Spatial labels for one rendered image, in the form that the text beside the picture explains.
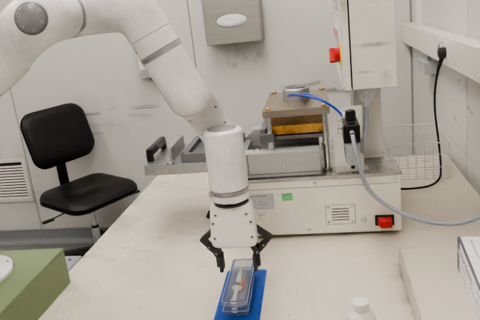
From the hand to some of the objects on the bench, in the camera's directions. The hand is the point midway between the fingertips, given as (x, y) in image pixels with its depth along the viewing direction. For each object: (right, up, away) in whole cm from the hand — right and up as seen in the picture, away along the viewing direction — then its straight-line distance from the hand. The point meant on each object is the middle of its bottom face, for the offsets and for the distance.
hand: (238, 263), depth 113 cm
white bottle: (+22, -13, -26) cm, 36 cm away
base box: (+20, +5, +41) cm, 46 cm away
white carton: (+50, -3, -16) cm, 53 cm away
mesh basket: (+64, +18, +72) cm, 98 cm away
